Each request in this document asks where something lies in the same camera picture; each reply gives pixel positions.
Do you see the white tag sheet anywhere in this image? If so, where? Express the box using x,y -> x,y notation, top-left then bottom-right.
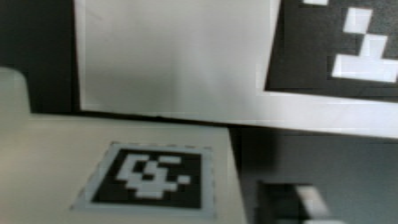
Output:
72,0 -> 398,138

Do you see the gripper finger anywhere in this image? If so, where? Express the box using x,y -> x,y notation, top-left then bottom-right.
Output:
257,182 -> 344,224

